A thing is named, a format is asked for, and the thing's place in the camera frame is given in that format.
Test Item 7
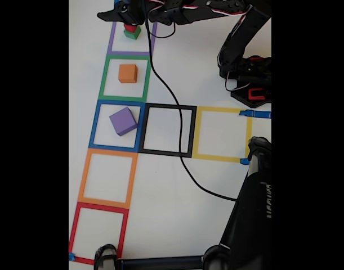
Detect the green cube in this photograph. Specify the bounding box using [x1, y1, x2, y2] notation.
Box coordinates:
[123, 26, 141, 40]

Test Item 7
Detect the orange cube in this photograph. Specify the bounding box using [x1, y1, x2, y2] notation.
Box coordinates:
[118, 64, 138, 84]

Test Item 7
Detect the purple cube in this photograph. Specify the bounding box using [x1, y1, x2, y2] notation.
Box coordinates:
[109, 106, 139, 137]

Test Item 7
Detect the purple square frame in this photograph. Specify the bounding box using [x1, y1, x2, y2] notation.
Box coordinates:
[106, 19, 158, 56]

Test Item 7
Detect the green square frame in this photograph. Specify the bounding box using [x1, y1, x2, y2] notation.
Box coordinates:
[97, 55, 153, 104]

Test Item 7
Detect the blue square frame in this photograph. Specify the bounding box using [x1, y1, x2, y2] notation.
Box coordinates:
[88, 100, 146, 152]

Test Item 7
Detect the black square frame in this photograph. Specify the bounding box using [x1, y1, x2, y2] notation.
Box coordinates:
[137, 102, 197, 158]

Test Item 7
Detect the black camera cable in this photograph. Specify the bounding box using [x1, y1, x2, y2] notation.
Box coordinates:
[142, 0, 240, 202]

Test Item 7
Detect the yellow square frame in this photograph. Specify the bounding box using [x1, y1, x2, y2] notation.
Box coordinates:
[191, 106, 253, 163]

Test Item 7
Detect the orange square frame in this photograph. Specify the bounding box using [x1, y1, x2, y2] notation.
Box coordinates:
[77, 148, 139, 209]

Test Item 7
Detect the red square frame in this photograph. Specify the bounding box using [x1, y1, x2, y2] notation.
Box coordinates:
[69, 201, 129, 266]

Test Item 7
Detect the black camera tripod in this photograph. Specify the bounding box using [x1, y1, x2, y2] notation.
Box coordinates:
[93, 136, 272, 270]

